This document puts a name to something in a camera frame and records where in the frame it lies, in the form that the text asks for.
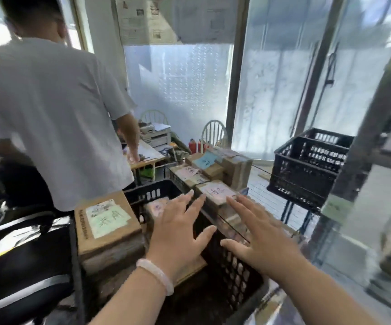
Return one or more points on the person's right hand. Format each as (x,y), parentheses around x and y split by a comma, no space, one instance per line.
(270,250)

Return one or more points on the person's left hand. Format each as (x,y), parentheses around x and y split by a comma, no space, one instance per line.
(175,247)

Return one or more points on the small cardboard box pink label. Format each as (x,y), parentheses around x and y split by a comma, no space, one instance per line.
(156,208)

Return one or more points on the white-taped brown cardboard box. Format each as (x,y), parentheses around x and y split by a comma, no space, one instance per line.
(107,233)

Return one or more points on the tall cardboard box pink label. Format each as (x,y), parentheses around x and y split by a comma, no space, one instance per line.
(185,174)

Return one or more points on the metal shelving rack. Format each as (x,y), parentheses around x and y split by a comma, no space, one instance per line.
(368,138)

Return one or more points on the black metal stand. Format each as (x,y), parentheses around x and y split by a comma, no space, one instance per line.
(288,213)

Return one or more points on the wooden office desk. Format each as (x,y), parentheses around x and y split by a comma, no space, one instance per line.
(148,159)

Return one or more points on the red fire extinguisher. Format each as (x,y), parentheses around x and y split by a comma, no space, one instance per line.
(192,147)
(201,146)

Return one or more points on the white printer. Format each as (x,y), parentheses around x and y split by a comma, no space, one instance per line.
(158,137)

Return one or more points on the white wooden chair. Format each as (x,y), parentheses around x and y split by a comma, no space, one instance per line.
(214,125)
(155,113)

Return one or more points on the black office chair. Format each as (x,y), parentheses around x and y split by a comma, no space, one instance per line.
(19,260)

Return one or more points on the frosted glass partition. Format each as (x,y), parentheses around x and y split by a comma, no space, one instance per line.
(276,91)

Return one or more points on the pasted newspaper sheets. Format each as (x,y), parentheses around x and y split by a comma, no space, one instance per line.
(182,20)

